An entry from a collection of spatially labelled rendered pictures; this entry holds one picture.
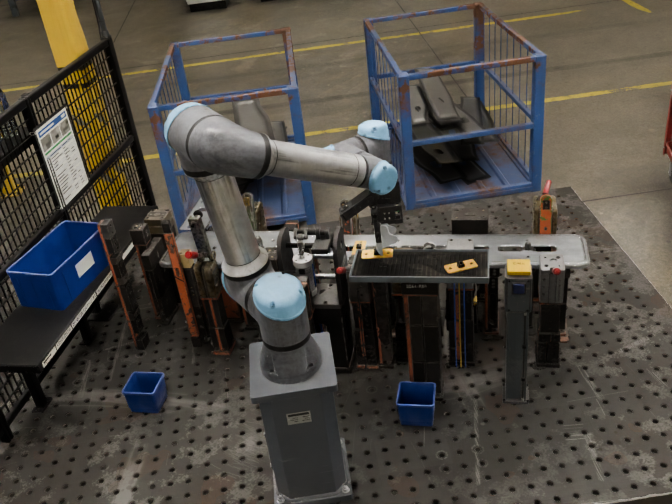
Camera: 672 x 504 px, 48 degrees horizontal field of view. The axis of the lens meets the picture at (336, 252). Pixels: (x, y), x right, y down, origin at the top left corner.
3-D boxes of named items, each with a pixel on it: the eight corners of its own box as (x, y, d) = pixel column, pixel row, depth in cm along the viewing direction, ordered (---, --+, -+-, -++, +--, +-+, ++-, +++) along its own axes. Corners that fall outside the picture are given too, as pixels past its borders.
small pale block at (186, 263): (213, 337, 262) (191, 248, 243) (209, 344, 259) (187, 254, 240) (203, 337, 263) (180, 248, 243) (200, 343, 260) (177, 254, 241)
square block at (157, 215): (192, 290, 288) (171, 208, 269) (185, 302, 282) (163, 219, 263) (172, 290, 290) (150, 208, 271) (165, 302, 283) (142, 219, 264)
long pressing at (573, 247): (584, 231, 241) (584, 227, 240) (592, 271, 222) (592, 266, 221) (179, 232, 268) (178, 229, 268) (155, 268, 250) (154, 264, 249)
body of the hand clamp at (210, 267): (236, 342, 258) (216, 256, 240) (230, 355, 253) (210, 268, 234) (219, 342, 259) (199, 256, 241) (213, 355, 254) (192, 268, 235)
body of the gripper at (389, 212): (403, 225, 196) (399, 183, 190) (370, 229, 197) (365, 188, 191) (400, 212, 203) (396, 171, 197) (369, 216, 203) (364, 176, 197)
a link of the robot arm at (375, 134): (348, 125, 188) (375, 115, 191) (353, 166, 193) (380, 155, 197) (366, 132, 182) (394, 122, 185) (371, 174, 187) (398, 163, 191)
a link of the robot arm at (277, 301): (276, 354, 172) (267, 307, 165) (248, 327, 182) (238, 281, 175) (320, 332, 177) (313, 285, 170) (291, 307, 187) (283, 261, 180)
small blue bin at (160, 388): (171, 393, 240) (165, 372, 235) (160, 415, 232) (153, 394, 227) (139, 392, 242) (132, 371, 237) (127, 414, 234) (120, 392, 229)
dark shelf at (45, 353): (160, 212, 281) (158, 205, 279) (41, 374, 207) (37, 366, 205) (106, 212, 285) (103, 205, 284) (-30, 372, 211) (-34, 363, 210)
